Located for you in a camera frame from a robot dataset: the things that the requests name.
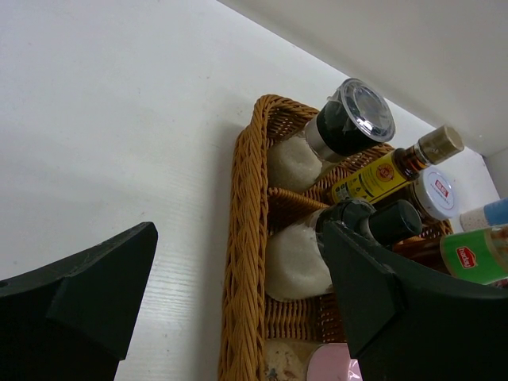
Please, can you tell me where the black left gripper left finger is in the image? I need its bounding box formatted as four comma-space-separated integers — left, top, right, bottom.
1, 222, 158, 380

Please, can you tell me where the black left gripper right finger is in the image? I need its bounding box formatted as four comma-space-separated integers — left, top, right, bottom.
324, 222, 507, 380

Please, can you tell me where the green label sauce bottle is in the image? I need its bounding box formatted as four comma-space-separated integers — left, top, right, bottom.
440, 224, 507, 285

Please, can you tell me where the black top salt grinder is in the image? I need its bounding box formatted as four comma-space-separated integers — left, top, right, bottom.
264, 198, 422, 302

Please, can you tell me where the pink cap spice jar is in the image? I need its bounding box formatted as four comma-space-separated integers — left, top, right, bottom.
264, 339, 363, 381

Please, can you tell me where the white lid red label jar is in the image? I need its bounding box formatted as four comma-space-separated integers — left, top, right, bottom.
408, 167, 459, 221

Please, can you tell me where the blue label salt shaker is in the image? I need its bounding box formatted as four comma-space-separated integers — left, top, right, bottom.
460, 198, 508, 232

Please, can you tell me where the yellow label oil bottle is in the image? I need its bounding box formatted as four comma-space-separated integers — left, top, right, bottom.
329, 125, 464, 204

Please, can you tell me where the clear lid salt grinder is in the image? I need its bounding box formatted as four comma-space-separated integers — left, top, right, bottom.
267, 78, 396, 194

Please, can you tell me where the brown wicker tray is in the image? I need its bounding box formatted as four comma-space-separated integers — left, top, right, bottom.
217, 94, 454, 381

